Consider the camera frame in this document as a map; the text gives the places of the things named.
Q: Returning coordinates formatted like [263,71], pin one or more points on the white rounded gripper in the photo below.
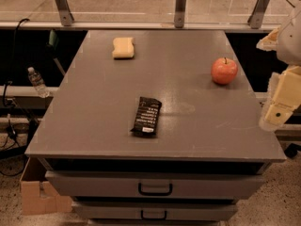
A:
[291,44]

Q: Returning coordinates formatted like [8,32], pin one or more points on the red apple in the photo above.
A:
[224,70]

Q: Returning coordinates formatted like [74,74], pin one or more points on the black snack bar packet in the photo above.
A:
[146,117]

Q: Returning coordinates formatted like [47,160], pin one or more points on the grey drawer cabinet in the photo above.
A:
[153,140]

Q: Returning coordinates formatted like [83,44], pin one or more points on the yellow sponge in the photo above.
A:
[123,48]

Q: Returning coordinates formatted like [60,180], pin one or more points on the clear plastic water bottle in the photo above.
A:
[38,83]

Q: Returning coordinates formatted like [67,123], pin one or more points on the lower grey drawer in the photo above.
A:
[154,211]

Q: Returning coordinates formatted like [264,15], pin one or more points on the grey drawer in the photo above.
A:
[154,211]
[154,185]

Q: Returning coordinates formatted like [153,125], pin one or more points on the upper grey drawer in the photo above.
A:
[154,185]

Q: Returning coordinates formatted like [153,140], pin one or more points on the brown cardboard box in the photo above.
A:
[38,195]

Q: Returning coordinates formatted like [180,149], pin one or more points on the right metal bracket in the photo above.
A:
[256,18]

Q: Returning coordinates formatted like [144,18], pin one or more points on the metal bracket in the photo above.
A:
[179,14]
[64,11]
[256,18]

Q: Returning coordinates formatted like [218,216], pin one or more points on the middle metal bracket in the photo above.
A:
[179,14]

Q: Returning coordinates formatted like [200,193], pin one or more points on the left metal bracket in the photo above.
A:
[64,11]

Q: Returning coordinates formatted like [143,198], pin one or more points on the green handled tool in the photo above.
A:
[51,46]

